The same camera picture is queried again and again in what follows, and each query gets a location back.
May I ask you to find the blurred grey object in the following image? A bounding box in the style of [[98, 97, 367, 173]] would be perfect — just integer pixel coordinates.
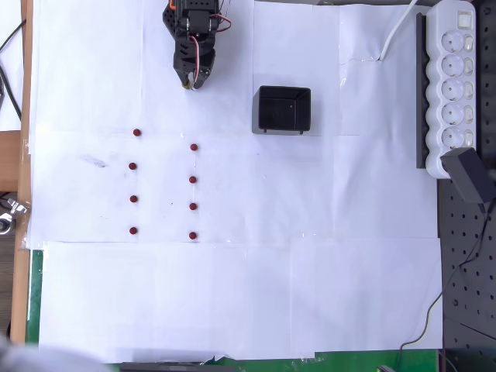
[[0, 335, 109, 372]]

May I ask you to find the black power adapter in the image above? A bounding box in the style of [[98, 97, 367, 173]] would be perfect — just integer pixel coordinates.
[[440, 146, 492, 205]]

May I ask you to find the white power cable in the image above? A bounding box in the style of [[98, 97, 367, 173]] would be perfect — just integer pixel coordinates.
[[378, 0, 419, 62]]

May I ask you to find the thin black adapter cable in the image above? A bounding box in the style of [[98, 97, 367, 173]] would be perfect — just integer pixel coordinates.
[[393, 203, 490, 372]]

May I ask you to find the green cutting mat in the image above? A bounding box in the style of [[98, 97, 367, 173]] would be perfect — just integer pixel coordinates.
[[26, 249, 443, 372]]

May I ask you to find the white paper table cover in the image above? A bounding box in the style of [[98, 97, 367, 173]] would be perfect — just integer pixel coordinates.
[[26, 0, 445, 365]]

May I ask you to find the metal clamp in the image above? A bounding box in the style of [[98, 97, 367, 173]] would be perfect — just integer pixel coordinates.
[[0, 197, 31, 236]]

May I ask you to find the flat black device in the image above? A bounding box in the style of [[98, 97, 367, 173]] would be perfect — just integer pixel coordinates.
[[119, 361, 236, 372]]

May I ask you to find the black perforated pegboard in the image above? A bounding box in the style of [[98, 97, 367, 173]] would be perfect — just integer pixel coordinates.
[[436, 0, 496, 372]]

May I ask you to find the black square container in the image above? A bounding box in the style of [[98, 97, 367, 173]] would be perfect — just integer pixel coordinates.
[[251, 85, 312, 136]]

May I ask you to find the white power strip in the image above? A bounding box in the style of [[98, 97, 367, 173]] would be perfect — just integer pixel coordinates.
[[425, 0, 477, 179]]

